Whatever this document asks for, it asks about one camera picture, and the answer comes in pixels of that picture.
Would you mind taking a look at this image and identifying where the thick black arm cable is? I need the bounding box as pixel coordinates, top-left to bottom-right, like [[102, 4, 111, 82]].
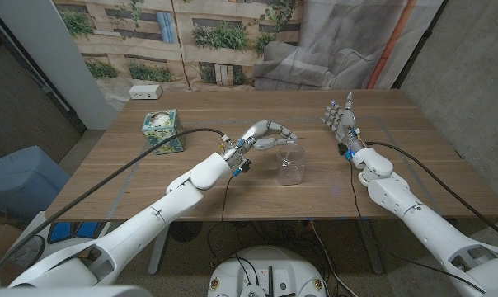
[[364, 141, 498, 245], [0, 126, 228, 273]]

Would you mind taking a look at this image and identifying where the grey floor cable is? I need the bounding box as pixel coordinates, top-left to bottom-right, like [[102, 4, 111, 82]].
[[309, 220, 351, 297]]

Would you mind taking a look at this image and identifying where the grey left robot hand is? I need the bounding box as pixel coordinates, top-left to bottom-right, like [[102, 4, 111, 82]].
[[222, 119, 299, 166]]

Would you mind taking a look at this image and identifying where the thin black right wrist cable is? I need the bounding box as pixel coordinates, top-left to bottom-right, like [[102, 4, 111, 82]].
[[348, 159, 487, 295]]

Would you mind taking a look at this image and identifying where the brown cardboard box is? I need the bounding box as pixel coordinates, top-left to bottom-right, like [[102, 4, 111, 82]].
[[0, 224, 26, 273]]

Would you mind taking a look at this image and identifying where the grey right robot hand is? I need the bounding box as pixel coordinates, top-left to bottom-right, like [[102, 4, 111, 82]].
[[321, 92, 365, 156]]

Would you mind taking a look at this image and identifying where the white power strip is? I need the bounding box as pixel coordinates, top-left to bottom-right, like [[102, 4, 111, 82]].
[[128, 84, 163, 101]]

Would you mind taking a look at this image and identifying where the printed fabric backdrop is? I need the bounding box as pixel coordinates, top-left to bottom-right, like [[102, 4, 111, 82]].
[[53, 0, 444, 111]]

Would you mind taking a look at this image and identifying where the blue plastic bin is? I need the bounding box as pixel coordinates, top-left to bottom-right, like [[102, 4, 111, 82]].
[[0, 144, 71, 224]]

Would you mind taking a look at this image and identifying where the thin black left wrist cable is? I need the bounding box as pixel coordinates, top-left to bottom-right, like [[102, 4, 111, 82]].
[[207, 173, 236, 265]]

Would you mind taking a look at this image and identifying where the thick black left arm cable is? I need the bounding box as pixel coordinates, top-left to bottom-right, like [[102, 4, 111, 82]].
[[0, 126, 228, 273]]

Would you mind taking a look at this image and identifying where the black round vented device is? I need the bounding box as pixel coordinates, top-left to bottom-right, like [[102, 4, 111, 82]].
[[169, 221, 204, 243]]

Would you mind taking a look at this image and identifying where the white table leg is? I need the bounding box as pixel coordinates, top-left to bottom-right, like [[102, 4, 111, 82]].
[[148, 221, 171, 276]]

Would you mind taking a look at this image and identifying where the clear plastic beaker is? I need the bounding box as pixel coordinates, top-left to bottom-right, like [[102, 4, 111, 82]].
[[277, 142, 307, 186]]

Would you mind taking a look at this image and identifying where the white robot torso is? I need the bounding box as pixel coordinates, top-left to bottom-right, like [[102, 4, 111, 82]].
[[206, 245, 328, 297]]

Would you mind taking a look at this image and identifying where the white cart with blue panels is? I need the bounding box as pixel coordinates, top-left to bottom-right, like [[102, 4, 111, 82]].
[[9, 210, 137, 285]]

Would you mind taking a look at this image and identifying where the black backdrop stand pole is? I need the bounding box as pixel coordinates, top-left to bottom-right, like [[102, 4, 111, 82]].
[[391, 0, 450, 90]]

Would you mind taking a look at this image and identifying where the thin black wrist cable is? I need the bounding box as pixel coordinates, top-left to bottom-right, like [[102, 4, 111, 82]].
[[207, 173, 236, 265], [348, 159, 487, 295]]

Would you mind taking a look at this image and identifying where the grey table leg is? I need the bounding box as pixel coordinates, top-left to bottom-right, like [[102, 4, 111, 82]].
[[358, 218, 384, 276]]

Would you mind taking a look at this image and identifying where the green floral tissue box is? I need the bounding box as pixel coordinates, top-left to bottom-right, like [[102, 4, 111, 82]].
[[141, 108, 187, 156]]

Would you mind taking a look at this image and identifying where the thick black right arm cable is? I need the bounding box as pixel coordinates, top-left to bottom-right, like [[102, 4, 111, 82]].
[[364, 141, 498, 245]]

